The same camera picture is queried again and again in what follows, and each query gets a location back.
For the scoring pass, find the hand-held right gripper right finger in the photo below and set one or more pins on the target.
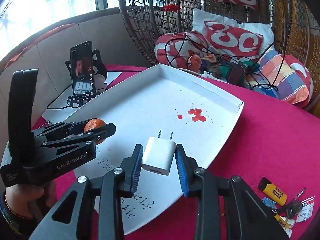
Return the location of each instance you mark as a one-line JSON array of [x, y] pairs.
[[181, 175]]

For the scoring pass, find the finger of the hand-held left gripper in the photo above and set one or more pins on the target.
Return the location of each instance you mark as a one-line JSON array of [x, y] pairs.
[[107, 130], [60, 127]]

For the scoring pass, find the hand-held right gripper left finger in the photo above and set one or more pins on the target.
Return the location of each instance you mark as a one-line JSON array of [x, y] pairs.
[[135, 172]]

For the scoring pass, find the orange tangerine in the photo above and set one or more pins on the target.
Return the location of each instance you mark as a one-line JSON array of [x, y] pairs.
[[93, 125]]

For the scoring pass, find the white charger plug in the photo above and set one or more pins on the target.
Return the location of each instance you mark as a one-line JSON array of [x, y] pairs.
[[157, 155]]

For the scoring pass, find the white shallow tray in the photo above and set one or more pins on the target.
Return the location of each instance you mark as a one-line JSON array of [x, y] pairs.
[[150, 100]]

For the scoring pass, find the person's left forearm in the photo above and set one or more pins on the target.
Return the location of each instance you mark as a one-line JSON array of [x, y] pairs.
[[10, 220]]

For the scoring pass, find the person's left hand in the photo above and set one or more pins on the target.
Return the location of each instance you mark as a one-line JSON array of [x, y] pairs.
[[27, 195]]

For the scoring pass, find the black smartphone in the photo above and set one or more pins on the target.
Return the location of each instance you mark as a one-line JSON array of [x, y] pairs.
[[82, 67]]

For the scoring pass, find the black cat paw phone stand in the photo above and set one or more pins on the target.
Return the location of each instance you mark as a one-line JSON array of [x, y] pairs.
[[100, 62]]

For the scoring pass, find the magenta tablecloth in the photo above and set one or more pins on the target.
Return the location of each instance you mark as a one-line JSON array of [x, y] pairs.
[[262, 142]]

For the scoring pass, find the printed yellow lighter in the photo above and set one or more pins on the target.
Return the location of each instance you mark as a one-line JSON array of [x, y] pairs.
[[275, 192]]

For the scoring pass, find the window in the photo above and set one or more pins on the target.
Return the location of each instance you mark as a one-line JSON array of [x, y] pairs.
[[37, 5]]

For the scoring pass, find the round red swirl cushion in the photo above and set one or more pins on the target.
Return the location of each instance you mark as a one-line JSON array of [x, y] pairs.
[[165, 48], [300, 72]]

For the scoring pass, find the white power strip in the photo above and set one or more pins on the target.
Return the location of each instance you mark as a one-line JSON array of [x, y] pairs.
[[207, 74]]

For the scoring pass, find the dark red device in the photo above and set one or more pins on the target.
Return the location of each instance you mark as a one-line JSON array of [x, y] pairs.
[[236, 76]]

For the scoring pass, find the colourful cloth pile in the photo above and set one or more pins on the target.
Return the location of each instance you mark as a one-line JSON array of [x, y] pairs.
[[200, 61]]

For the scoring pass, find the black key fob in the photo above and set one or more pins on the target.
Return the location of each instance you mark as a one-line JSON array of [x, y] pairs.
[[293, 208]]

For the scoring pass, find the brown wicker hanging chair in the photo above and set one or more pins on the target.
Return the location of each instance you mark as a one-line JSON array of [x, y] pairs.
[[145, 17]]

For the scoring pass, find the red tipped pen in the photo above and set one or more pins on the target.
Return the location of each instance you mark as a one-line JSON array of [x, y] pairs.
[[298, 194]]

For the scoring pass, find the white printed packet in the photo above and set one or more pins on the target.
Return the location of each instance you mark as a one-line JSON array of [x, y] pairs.
[[306, 210]]

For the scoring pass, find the plaid cushion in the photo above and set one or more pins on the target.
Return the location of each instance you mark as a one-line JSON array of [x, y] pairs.
[[280, 75]]

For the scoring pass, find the white pillow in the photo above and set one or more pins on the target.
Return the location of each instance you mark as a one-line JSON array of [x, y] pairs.
[[200, 20]]

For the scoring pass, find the flat red swirl cushion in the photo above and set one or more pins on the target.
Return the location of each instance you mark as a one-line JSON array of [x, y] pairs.
[[232, 40]]

